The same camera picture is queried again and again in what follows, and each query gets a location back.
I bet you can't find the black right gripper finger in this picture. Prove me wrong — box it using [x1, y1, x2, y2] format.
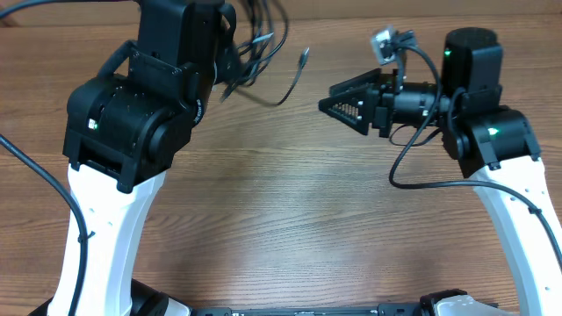
[328, 68, 381, 97]
[319, 86, 373, 135]

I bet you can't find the black grey-plug USB-C cable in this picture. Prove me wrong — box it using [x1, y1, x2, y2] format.
[232, 0, 282, 84]

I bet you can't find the black USB-A cable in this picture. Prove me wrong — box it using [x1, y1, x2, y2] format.
[219, 0, 291, 104]

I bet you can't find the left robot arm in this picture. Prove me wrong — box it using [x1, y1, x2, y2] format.
[37, 1, 236, 315]

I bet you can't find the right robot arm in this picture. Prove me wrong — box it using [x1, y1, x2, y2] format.
[319, 27, 561, 315]

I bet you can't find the black right camera cable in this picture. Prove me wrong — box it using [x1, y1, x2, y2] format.
[388, 43, 562, 269]

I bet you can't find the black camera cable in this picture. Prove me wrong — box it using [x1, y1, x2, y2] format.
[0, 0, 146, 316]
[388, 43, 562, 269]

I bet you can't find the black left camera cable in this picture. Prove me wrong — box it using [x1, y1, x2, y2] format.
[0, 0, 146, 316]

